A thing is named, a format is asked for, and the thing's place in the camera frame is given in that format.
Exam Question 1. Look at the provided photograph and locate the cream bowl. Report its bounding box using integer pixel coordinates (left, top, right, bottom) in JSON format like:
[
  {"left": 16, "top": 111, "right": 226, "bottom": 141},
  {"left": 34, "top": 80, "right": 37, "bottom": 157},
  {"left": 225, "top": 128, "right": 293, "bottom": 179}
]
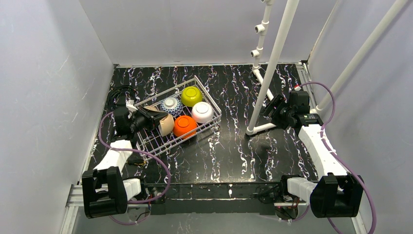
[
  {"left": 158, "top": 114, "right": 174, "bottom": 137},
  {"left": 143, "top": 106, "right": 159, "bottom": 113},
  {"left": 173, "top": 115, "right": 198, "bottom": 139}
]

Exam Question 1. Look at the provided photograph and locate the red patterned bowl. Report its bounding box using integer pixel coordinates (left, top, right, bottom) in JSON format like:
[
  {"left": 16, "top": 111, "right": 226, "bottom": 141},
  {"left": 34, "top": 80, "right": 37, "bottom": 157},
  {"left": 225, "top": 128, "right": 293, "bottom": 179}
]
[{"left": 160, "top": 97, "right": 183, "bottom": 118}]

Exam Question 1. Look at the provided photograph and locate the yellow-green bowl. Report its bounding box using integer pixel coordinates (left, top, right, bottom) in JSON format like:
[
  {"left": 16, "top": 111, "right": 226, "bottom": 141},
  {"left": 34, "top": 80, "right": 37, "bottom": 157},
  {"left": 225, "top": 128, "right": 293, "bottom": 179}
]
[{"left": 181, "top": 86, "right": 203, "bottom": 107}]

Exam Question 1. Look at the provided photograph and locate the white bowl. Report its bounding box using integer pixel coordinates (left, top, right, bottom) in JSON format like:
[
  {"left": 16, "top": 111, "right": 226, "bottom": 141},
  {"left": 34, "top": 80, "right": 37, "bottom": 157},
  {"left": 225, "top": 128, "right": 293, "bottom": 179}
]
[{"left": 191, "top": 102, "right": 214, "bottom": 124}]

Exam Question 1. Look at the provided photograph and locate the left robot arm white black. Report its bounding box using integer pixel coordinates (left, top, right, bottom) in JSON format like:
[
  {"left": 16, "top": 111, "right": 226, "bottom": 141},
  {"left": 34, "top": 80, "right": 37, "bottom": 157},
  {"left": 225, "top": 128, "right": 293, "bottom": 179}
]
[{"left": 81, "top": 106, "right": 173, "bottom": 218}]

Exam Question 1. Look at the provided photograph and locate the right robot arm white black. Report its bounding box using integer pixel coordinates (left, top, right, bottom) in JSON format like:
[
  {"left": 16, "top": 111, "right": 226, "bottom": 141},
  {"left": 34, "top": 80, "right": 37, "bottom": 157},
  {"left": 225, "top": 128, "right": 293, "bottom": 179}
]
[{"left": 261, "top": 91, "right": 363, "bottom": 218}]

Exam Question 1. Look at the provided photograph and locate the yellow black screwdriver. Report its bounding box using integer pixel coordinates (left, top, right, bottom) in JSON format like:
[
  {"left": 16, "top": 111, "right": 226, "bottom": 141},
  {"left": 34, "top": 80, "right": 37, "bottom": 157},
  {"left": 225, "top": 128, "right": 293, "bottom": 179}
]
[{"left": 126, "top": 159, "right": 148, "bottom": 167}]

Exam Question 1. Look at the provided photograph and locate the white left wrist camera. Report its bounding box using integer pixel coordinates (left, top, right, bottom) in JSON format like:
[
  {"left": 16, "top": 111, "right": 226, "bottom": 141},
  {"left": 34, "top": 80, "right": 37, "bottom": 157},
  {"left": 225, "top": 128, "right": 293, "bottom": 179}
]
[{"left": 125, "top": 99, "right": 138, "bottom": 113}]

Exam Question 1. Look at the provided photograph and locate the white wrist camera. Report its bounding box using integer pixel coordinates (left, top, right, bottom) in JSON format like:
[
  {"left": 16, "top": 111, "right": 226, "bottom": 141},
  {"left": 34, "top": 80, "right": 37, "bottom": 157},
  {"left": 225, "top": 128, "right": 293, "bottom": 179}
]
[
  {"left": 125, "top": 99, "right": 138, "bottom": 113},
  {"left": 310, "top": 108, "right": 319, "bottom": 115}
]

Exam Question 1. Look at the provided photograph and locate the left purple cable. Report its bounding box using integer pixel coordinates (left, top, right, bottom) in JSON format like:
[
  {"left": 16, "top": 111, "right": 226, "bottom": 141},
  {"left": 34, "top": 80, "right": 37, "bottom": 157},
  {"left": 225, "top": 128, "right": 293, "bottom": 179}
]
[{"left": 98, "top": 111, "right": 172, "bottom": 226}]

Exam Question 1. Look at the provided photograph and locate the coiled black cable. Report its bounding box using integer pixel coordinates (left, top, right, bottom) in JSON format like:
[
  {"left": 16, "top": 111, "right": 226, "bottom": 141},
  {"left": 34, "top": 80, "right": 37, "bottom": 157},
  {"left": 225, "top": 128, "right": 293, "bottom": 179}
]
[{"left": 107, "top": 85, "right": 137, "bottom": 109}]

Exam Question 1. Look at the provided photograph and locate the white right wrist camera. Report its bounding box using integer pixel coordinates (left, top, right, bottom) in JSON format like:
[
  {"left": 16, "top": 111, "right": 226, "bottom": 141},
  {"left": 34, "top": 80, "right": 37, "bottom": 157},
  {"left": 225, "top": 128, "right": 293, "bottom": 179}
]
[{"left": 310, "top": 108, "right": 319, "bottom": 115}]

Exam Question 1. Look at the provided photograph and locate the white wire dish rack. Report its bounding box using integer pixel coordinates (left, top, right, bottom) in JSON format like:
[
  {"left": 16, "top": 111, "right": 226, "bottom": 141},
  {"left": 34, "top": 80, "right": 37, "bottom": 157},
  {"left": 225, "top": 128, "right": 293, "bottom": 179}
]
[{"left": 135, "top": 76, "right": 222, "bottom": 156}]

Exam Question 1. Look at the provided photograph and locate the white PVC pipe frame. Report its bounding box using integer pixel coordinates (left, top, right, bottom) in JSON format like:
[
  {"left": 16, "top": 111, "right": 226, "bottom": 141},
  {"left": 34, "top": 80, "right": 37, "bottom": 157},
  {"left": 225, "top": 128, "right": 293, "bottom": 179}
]
[{"left": 245, "top": 0, "right": 409, "bottom": 137}]

